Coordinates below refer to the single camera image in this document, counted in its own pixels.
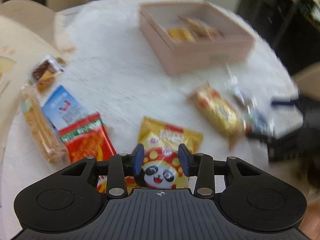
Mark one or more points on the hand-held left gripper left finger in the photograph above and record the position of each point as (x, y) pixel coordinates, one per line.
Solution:
(138, 158)

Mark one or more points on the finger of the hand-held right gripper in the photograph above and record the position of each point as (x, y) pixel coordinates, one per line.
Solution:
(260, 137)
(285, 103)

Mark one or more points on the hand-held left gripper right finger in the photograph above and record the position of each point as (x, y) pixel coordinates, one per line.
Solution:
(183, 160)

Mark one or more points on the yellow panda snack packet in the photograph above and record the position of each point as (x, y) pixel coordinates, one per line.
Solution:
(170, 135)

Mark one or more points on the small clear snack packet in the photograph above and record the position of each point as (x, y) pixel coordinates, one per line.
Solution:
(242, 95)

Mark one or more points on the gold snack packet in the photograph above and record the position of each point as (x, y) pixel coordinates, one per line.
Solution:
(217, 110)

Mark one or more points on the red snack packet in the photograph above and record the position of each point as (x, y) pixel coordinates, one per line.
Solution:
(85, 142)

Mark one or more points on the pink cardboard box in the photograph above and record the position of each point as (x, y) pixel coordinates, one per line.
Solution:
(195, 55)

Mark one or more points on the long clear biscuit packet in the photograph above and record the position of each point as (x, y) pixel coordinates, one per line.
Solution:
(40, 127)

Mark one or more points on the orange brown snack packet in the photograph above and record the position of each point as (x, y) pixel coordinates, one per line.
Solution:
(202, 27)

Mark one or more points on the small brown snack packet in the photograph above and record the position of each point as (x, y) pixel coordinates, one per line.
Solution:
(45, 73)

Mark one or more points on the white textured tablecloth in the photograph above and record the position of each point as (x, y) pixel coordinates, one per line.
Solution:
(112, 67)

